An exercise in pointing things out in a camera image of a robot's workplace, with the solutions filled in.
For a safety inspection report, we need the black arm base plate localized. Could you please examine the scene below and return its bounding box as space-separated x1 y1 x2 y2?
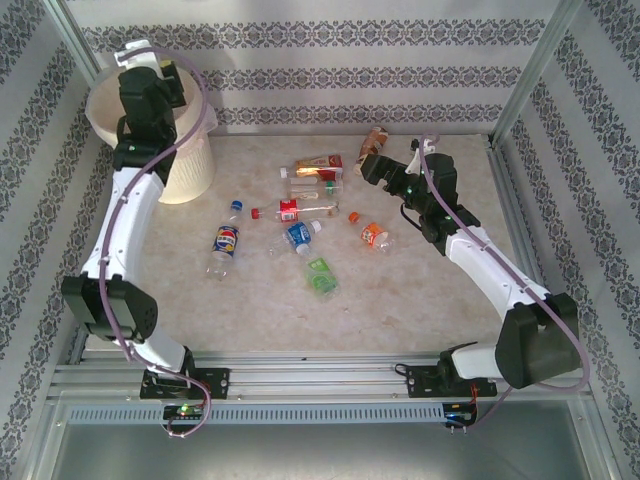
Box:
139 367 232 401
405 363 497 400

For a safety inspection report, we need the aluminium side rail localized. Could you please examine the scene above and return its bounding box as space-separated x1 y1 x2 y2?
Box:
67 324 91 364
485 134 556 311

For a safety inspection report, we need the small circuit board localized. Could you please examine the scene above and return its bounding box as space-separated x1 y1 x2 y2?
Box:
163 403 207 421
443 401 479 429

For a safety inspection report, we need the blue cap cola bottle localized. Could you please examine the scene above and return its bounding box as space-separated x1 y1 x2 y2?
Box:
205 199 246 282

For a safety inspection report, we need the blue label bottle white cap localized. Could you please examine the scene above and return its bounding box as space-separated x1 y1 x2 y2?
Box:
267 219 325 258

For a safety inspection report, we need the aluminium corner post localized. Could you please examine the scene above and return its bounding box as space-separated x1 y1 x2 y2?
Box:
49 0 104 89
492 0 584 149

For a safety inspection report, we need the clear ribbed bottle green label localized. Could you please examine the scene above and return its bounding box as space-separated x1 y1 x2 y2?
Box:
287 179 346 202

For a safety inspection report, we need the brown coffee drink bottle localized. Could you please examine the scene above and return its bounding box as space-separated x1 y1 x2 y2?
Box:
355 125 390 176

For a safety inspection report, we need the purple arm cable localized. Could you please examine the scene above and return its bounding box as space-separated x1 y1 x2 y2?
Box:
418 132 590 431
97 43 214 441

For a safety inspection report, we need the gold red energy drink bottle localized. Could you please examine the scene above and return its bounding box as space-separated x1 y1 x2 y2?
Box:
278 153 345 182

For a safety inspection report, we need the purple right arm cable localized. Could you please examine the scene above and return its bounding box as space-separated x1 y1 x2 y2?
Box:
418 132 590 431

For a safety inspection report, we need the red label cola bottle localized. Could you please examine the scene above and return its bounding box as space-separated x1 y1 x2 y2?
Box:
250 198 342 224

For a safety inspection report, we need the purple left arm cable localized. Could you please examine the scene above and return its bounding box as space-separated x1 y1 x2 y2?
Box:
97 43 214 441

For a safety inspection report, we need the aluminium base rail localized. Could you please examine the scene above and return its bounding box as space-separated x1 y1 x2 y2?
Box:
47 349 511 404

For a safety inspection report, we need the cream plastic bin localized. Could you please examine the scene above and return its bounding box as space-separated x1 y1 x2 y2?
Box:
85 64 219 206

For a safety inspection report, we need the grey slotted cable duct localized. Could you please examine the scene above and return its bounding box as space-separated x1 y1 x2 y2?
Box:
64 403 446 425

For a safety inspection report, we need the orange cap orange label bottle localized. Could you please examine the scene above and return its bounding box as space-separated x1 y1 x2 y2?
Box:
347 211 397 257

